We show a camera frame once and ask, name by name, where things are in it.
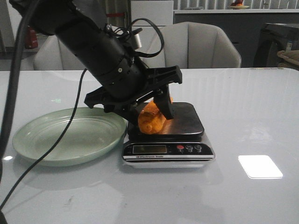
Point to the grey curtain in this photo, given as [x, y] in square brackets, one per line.
[118, 12]

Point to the pale green oval plate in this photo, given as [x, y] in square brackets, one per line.
[92, 134]

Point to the red fire extinguisher box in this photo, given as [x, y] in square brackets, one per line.
[31, 41]

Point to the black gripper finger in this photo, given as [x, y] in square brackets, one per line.
[129, 112]
[163, 102]

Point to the right grey upholstered chair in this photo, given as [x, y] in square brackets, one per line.
[191, 45]

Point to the left grey upholstered chair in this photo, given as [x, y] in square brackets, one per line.
[53, 55]

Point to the black electronic kitchen scale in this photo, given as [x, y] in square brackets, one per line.
[182, 143]

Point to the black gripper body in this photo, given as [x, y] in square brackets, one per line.
[137, 87]

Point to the fruit bowl on counter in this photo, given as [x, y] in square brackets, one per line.
[238, 4]

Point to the white drawer cabinet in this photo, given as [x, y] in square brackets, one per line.
[160, 12]

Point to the grey upholstered chair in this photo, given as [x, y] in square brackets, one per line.
[53, 55]
[191, 45]

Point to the dark appliance at right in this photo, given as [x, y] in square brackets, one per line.
[275, 37]

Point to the olive cushion at right edge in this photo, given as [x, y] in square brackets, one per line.
[289, 59]

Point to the grey counter with white top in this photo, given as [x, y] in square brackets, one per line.
[242, 26]

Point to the orange corn cob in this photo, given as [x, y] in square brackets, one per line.
[150, 119]

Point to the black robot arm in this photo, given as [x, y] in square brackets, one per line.
[96, 46]

